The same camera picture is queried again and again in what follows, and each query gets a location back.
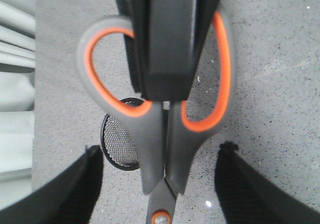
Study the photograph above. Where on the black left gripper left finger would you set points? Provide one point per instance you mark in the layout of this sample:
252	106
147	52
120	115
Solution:
69	198

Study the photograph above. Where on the black centre left gripper right finger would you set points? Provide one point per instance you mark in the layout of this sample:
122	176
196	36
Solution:
169	36

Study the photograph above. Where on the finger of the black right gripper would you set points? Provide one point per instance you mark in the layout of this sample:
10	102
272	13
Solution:
246	197

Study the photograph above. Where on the grey and orange scissors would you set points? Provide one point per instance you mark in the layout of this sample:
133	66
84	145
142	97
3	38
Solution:
165	149

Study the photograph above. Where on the black mesh pen bucket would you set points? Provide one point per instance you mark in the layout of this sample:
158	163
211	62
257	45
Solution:
120	144

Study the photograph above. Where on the grey curtain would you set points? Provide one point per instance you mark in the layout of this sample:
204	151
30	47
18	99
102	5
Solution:
17	93

